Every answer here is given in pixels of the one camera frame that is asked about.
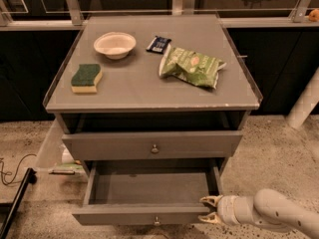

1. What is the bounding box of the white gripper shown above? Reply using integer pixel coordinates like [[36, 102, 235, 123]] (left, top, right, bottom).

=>
[[198, 195, 239, 226]]

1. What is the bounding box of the grey drawer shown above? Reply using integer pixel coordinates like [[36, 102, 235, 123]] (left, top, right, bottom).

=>
[[62, 130, 242, 160], [73, 158, 221, 226]]

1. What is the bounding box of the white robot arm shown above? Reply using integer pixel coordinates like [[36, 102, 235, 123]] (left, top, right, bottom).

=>
[[198, 188, 319, 239]]

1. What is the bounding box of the grey top drawer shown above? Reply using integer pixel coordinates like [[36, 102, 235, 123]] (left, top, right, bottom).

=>
[[62, 130, 242, 160]]

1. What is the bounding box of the grey drawer cabinet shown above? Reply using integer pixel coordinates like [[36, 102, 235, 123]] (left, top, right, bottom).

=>
[[43, 13, 264, 227]]

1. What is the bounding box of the green chip bag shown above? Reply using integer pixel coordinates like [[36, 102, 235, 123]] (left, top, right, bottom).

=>
[[159, 46, 226, 89]]

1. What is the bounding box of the white pole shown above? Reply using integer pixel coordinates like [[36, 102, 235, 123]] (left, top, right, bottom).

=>
[[286, 68, 319, 128]]

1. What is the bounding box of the dark blue snack packet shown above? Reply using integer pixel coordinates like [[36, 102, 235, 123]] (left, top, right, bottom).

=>
[[147, 36, 171, 54]]

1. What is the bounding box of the green yellow sponge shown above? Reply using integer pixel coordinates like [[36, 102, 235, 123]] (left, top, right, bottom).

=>
[[71, 64, 103, 94]]

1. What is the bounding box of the black metal stand leg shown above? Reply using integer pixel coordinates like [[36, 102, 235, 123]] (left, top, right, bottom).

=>
[[0, 168, 37, 239]]

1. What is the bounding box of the white paper bowl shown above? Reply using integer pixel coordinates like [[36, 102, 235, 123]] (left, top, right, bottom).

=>
[[94, 32, 137, 60]]

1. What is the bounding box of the orange fruit on ledge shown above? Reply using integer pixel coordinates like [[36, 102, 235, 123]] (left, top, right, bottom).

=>
[[308, 9, 319, 22]]

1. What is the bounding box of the metal window railing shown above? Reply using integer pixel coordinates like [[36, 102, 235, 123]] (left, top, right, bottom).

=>
[[0, 0, 319, 30]]

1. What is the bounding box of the black floor cable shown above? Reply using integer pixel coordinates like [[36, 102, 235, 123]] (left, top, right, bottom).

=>
[[0, 152, 38, 186]]

